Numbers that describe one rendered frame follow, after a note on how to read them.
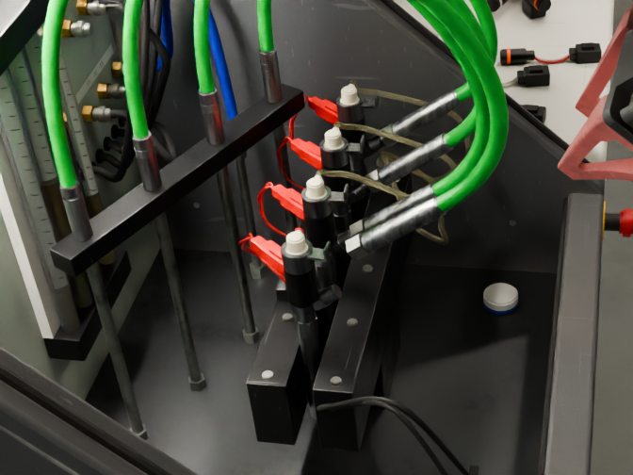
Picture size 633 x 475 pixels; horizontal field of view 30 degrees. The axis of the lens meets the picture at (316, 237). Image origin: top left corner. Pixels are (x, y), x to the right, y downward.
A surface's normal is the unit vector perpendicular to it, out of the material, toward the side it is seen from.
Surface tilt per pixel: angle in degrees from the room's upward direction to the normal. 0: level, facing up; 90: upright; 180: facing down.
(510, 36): 0
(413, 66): 90
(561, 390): 0
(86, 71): 90
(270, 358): 0
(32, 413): 43
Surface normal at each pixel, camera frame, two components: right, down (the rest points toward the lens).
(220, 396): -0.10, -0.78
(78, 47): 0.97, 0.06
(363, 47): -0.22, 0.62
